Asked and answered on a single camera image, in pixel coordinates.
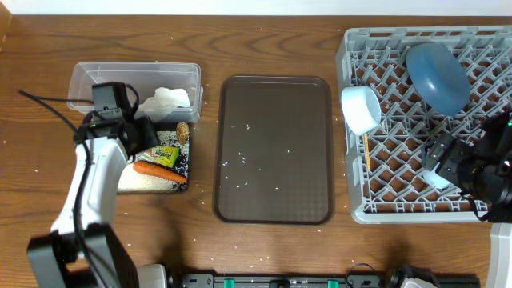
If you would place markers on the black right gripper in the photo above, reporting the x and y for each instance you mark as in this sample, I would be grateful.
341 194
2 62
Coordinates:
438 148

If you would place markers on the light blue cup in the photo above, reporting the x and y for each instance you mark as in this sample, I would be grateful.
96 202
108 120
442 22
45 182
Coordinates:
435 180

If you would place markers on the dark blue plate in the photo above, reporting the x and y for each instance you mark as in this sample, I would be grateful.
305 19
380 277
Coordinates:
438 77

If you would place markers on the wooden chopstick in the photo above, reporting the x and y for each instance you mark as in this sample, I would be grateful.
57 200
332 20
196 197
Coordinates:
367 151

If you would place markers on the light blue rice bowl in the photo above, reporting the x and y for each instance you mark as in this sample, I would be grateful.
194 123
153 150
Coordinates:
361 109

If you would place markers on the brown food scrap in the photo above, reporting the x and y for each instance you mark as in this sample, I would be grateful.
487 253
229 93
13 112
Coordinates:
182 133

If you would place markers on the yellow green candy wrapper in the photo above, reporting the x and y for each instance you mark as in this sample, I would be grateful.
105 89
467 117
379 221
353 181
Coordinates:
161 155

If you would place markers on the white napkin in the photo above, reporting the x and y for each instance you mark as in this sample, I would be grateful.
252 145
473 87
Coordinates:
167 99

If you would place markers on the orange carrot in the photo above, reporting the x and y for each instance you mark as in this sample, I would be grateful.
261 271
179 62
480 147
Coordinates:
151 169

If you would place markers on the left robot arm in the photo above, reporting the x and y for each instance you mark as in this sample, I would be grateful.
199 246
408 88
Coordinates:
82 249

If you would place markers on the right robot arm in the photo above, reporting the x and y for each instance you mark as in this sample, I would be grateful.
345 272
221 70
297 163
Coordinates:
482 172

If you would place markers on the grey plastic dishwasher rack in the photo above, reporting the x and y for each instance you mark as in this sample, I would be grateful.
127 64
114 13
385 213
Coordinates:
394 191

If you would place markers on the black waste tray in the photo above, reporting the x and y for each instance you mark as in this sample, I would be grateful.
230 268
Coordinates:
167 137

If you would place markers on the dark brown serving tray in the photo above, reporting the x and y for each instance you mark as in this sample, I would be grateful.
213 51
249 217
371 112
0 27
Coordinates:
274 161

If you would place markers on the clear plastic bin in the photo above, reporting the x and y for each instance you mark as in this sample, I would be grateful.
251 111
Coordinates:
145 78

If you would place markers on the spilled white rice pile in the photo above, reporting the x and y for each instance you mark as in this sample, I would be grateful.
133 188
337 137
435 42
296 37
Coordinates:
132 182

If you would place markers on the black rail at table edge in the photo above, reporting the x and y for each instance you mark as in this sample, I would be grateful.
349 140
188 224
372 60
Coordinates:
361 275

